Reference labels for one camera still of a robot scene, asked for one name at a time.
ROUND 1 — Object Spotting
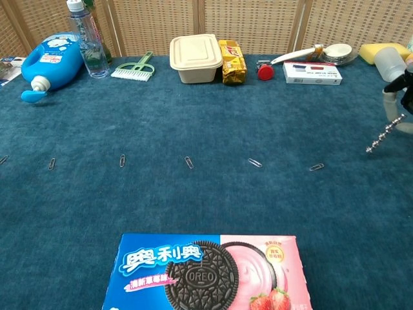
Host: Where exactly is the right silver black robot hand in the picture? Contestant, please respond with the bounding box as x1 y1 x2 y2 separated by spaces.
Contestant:
382 60 413 135

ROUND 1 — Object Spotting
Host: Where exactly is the silver metal ball chain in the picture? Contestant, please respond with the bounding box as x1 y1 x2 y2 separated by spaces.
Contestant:
365 113 407 154

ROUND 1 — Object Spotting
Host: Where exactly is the green hand brush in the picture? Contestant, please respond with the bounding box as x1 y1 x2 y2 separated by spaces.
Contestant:
110 50 154 83

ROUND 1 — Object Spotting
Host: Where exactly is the translucent squeeze wash bottle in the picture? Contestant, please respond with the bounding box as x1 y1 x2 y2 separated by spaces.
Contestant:
374 46 408 83

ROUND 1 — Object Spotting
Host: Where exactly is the yellow sponge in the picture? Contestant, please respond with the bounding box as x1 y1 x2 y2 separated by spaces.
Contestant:
358 42 412 66

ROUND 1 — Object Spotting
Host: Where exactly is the white patterned bowl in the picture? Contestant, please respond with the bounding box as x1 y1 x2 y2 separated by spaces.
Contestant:
321 43 359 66

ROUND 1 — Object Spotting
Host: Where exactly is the white box blue red print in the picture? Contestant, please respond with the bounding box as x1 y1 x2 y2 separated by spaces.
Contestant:
282 61 343 87

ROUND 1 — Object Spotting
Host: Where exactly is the red push button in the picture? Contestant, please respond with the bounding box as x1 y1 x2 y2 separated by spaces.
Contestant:
256 60 276 81

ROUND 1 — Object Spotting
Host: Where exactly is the woven rattan folding screen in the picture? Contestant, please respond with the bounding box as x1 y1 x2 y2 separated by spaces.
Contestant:
0 0 413 59

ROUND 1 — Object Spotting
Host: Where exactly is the yellow biscuit packet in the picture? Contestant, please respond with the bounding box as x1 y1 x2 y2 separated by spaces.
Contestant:
217 39 248 86

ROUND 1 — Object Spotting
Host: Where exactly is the beige lidded lunch box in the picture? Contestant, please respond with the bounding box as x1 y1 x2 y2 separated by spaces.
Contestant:
169 33 224 85

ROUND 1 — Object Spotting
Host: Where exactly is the blue carpet table cover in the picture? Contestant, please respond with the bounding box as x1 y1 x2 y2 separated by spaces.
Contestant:
0 54 413 310

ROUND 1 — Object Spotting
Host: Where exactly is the blue pink Oreo box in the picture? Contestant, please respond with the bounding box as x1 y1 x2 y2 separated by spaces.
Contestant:
102 232 312 310

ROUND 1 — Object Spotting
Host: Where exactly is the green-capped drink bottle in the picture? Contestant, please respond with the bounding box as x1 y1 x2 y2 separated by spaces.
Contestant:
82 0 113 65

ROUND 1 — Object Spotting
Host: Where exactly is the clear plastic water bottle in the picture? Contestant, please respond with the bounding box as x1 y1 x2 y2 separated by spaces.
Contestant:
66 0 111 79

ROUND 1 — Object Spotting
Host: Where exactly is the blue detergent bottle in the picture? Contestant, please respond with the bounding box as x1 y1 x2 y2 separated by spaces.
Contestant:
20 31 86 105

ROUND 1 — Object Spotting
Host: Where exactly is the white handled brush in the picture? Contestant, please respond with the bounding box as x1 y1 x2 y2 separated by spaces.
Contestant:
270 43 324 66

